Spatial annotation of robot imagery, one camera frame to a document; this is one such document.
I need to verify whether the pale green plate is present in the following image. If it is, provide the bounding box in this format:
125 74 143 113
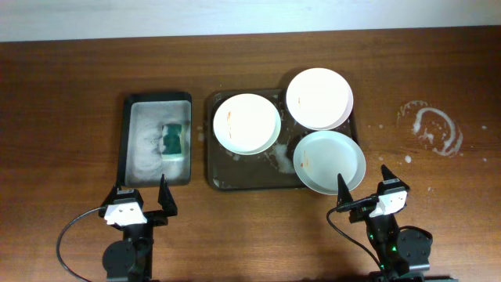
293 131 366 195

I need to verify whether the pink white plate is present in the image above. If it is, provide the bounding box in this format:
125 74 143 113
286 67 354 130

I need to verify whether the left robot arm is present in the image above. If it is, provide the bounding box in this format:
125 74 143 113
99 175 178 282

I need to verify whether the dark brown serving tray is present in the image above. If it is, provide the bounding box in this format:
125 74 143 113
204 88 359 192

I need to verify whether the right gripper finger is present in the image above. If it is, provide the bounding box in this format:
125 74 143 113
380 164 400 182
337 173 353 207

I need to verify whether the black soapy water tray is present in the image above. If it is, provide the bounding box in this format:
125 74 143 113
117 91 193 188

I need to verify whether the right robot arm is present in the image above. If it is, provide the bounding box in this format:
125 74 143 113
326 165 433 281

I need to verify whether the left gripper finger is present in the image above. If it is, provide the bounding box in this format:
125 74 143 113
158 174 177 214
102 182 121 206

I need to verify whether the green yellow sponge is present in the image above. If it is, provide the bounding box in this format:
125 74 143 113
160 123 184 160

